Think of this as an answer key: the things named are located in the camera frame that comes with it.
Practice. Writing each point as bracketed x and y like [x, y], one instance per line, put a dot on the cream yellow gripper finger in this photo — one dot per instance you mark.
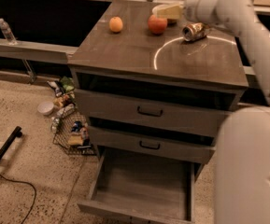
[170, 12]

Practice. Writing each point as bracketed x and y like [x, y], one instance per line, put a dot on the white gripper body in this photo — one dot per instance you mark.
[192, 7]

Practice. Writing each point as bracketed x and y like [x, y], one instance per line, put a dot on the red apple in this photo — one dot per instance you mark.
[157, 25]

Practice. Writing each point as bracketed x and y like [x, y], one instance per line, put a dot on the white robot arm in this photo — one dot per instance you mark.
[242, 178]

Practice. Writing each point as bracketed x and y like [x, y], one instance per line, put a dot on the white paper bowl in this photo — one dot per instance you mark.
[168, 21]

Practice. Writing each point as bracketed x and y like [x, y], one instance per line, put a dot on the small white bowl on floor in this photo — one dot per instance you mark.
[45, 108]

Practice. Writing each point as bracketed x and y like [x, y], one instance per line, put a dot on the crushed drink can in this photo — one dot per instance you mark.
[195, 31]

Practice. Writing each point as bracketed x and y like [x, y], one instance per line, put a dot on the orange fruit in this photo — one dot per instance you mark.
[115, 24]

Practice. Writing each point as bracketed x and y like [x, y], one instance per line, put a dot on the grey wooden drawer cabinet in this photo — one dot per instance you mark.
[165, 68]

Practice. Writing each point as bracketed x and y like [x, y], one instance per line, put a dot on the green snack bag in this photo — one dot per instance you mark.
[67, 83]

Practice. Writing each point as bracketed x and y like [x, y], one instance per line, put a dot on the blue snack packet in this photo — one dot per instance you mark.
[77, 125]

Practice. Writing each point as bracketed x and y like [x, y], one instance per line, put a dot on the clear plastic water bottle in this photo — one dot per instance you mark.
[7, 32]

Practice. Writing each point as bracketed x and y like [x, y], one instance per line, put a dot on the open bottom drawer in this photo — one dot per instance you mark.
[141, 189]

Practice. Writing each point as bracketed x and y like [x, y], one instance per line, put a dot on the black stand leg left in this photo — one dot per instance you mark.
[15, 134]

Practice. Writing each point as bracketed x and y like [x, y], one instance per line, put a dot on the top drawer with handle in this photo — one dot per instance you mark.
[130, 110]

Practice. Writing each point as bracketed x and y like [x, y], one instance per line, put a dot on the drawer with handle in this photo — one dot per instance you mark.
[151, 145]
[130, 110]

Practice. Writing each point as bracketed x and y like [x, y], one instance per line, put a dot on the middle drawer with handle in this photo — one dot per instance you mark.
[151, 145]

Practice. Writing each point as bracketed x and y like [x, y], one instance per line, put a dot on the black wire basket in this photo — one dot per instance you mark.
[73, 143]

